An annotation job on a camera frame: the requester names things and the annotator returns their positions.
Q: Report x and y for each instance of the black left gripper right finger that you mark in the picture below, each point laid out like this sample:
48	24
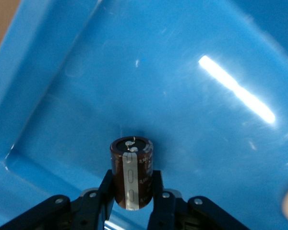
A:
163	210

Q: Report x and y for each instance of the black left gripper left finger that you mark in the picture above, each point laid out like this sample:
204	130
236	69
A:
93	210

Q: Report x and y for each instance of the short dark brown capacitor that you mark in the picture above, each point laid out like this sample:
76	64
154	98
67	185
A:
132	172

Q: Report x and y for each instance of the blue plastic tray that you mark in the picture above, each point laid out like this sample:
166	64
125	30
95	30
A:
158	72

